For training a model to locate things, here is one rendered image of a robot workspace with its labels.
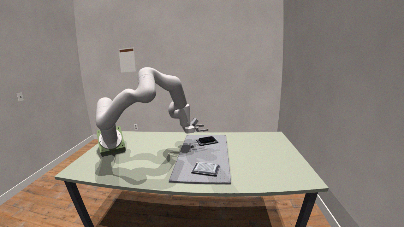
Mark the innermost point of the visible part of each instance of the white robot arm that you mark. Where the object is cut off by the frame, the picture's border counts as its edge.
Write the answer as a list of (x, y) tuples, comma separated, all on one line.
[(108, 111)]

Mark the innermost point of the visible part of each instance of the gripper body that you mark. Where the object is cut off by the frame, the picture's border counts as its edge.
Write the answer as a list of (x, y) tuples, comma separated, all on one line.
[(188, 129)]

